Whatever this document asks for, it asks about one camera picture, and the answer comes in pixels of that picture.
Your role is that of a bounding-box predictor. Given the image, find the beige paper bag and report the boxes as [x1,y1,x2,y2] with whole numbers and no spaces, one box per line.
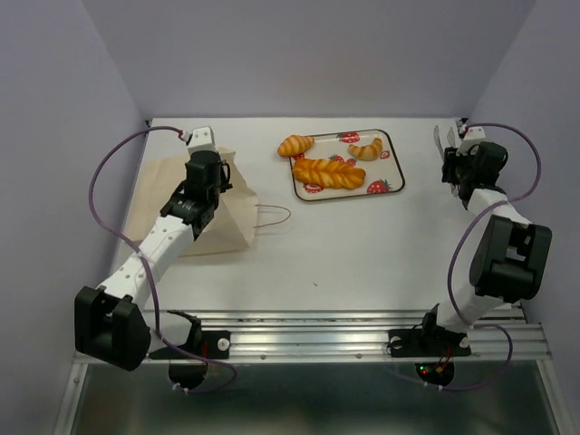
[124,148,262,257]

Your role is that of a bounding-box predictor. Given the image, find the fake croissant bread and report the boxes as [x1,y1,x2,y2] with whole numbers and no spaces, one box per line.
[277,135,314,158]
[348,138,382,161]

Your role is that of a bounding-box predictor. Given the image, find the metal tongs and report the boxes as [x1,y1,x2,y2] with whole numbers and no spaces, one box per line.
[433,125,459,198]

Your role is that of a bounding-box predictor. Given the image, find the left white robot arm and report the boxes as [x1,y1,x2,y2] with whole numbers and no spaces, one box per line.
[74,150,231,371]

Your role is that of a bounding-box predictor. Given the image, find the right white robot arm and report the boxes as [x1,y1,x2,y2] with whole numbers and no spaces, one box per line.
[417,139,552,353]

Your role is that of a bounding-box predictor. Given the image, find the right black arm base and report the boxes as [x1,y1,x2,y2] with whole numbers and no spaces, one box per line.
[387,326,471,387]

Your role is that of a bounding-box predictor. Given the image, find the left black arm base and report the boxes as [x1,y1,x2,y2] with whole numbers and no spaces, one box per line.
[149,329,238,395]

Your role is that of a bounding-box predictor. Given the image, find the strawberry print tray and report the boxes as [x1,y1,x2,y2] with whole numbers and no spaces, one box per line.
[289,129,405,202]

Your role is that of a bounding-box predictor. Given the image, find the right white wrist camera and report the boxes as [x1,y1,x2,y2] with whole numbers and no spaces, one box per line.
[456,127,486,155]

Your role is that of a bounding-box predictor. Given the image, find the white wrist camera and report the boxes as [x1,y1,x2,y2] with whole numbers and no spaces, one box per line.
[186,126,217,155]
[456,127,486,155]

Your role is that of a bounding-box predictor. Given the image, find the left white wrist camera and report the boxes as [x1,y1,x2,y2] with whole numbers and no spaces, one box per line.
[186,126,217,155]

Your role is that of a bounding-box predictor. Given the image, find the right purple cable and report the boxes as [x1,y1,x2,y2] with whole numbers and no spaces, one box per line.
[423,121,544,392]

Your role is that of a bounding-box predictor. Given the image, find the purple cable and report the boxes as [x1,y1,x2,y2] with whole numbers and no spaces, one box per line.
[88,125,238,393]
[423,121,544,392]

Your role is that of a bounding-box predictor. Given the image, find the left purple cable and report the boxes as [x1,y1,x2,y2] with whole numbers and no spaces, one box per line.
[88,125,238,393]

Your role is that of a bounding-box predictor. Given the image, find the aluminium mounting rail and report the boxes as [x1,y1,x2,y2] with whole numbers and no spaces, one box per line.
[74,309,554,366]

